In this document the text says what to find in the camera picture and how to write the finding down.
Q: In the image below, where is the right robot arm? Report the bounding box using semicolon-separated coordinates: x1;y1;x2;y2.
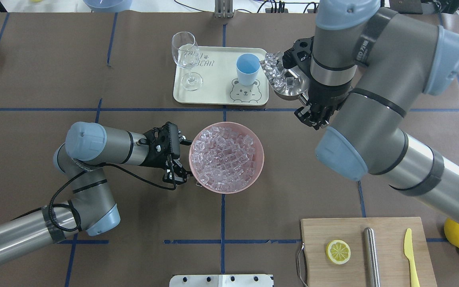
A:
282;0;459;223

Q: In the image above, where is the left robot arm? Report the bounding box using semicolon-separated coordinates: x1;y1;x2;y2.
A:
0;122;192;265

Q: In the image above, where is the light blue plastic cup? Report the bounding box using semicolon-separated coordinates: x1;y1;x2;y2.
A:
235;53;261;86

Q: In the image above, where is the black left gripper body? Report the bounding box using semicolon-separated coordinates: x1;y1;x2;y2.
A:
138;122;192;170

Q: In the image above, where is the pink bowl of ice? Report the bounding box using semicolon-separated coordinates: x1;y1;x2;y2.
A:
188;122;265;194

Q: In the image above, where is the aluminium frame post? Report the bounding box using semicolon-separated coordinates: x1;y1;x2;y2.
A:
214;0;234;18

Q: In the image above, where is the lemon half slice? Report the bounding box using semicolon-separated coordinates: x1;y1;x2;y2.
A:
326;240;351;265

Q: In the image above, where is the cream serving tray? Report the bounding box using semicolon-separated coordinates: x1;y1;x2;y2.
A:
173;46;269;106

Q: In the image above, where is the yellow plastic knife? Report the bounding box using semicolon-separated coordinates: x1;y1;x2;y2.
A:
403;228;420;287

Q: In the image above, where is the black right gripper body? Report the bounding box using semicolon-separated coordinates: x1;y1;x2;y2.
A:
284;37;353;112

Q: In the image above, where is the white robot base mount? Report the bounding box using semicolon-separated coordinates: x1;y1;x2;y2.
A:
169;274;275;287

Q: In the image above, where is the blue bowl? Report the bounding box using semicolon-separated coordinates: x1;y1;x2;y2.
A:
83;0;133;13

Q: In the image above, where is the clear wine glass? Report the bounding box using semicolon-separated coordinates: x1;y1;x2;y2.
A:
171;31;203;91

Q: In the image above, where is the wooden cutting board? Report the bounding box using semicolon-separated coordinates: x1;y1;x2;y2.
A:
300;217;437;287

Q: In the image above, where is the metal ice scoop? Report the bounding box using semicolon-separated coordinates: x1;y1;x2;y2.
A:
260;51;308;105

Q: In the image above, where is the whole yellow lemon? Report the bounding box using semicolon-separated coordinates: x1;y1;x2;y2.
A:
444;218;459;249

